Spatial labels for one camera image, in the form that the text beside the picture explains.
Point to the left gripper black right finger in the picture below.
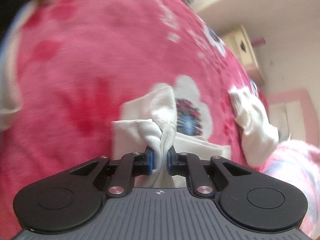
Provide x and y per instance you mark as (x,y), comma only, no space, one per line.
(204,177)

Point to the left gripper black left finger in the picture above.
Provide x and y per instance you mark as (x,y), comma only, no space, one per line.
(116,177)

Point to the small white garment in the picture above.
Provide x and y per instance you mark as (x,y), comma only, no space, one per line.
(151,121)

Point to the white baby sock garment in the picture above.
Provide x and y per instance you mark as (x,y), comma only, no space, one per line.
(259,138)

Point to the pink fluffy fabric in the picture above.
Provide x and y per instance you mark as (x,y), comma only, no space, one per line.
(297,163)

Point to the pink floral bed blanket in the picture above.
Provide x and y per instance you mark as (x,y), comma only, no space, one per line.
(71,64)

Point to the cream wooden cabinet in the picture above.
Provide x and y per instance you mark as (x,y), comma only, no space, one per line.
(237,40)

